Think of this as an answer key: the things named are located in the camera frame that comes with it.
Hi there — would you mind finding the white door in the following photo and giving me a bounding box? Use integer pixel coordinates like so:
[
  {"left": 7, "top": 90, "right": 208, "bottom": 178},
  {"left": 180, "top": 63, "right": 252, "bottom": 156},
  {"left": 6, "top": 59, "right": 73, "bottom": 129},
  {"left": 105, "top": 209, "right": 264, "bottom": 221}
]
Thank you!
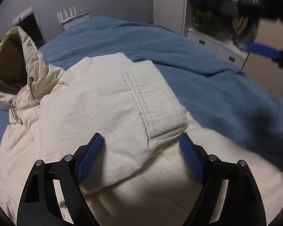
[{"left": 153, "top": 0, "right": 187, "bottom": 35}]

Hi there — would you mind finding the cream hooded puffer jacket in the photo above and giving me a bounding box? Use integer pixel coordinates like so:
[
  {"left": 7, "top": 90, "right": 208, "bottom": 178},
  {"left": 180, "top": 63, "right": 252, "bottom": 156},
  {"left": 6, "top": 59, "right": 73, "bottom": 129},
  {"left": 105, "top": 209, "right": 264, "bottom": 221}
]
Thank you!
[{"left": 0, "top": 27, "right": 283, "bottom": 225}]

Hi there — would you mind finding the blue fleece bed blanket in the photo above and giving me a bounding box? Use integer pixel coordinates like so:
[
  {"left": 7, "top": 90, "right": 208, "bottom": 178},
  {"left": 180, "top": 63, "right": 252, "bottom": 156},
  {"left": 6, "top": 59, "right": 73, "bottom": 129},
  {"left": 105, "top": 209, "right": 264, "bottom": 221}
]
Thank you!
[{"left": 0, "top": 15, "right": 283, "bottom": 177}]

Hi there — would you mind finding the white drawer cabinet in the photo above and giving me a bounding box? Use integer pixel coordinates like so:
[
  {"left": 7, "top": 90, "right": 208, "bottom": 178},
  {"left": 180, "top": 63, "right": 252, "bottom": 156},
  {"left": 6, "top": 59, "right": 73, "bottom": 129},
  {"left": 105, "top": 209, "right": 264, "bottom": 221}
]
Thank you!
[{"left": 188, "top": 27, "right": 248, "bottom": 69}]

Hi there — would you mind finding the pile of dark clothes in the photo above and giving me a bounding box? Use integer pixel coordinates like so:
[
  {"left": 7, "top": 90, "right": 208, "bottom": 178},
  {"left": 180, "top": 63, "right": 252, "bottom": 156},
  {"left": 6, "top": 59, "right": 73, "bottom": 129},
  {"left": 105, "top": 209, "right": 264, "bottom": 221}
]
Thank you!
[{"left": 189, "top": 0, "right": 259, "bottom": 52}]

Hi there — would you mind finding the black monitor screen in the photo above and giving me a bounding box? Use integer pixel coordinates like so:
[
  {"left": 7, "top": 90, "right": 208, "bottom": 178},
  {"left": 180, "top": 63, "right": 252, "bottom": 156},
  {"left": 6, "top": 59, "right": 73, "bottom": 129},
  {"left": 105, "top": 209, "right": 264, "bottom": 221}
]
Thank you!
[{"left": 12, "top": 9, "right": 45, "bottom": 48}]

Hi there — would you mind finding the white box under router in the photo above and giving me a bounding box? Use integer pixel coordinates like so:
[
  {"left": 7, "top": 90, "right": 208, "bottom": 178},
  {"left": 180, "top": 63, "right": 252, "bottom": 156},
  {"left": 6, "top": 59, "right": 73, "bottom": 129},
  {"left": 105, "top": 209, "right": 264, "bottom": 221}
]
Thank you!
[{"left": 63, "top": 15, "right": 90, "bottom": 31}]

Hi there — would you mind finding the white wifi router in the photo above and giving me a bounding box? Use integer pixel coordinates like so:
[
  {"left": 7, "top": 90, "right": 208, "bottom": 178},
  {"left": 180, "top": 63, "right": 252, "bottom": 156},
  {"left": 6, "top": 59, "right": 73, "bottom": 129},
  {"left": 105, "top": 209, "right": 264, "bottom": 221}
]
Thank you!
[{"left": 57, "top": 12, "right": 89, "bottom": 24}]

